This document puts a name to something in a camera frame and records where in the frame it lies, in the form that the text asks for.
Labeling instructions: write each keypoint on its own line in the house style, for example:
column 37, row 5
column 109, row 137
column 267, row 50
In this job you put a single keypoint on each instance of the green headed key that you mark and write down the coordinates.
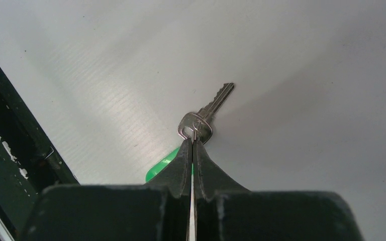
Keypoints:
column 200, row 121

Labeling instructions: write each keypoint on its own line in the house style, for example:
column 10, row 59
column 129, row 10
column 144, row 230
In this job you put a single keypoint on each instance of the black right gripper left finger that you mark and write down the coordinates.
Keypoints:
column 156, row 210

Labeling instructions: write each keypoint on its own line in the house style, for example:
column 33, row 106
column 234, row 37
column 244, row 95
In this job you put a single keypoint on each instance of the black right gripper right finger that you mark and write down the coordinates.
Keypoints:
column 225, row 210

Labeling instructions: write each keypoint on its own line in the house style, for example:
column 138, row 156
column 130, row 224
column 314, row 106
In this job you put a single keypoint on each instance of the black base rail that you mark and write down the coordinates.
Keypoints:
column 29, row 162

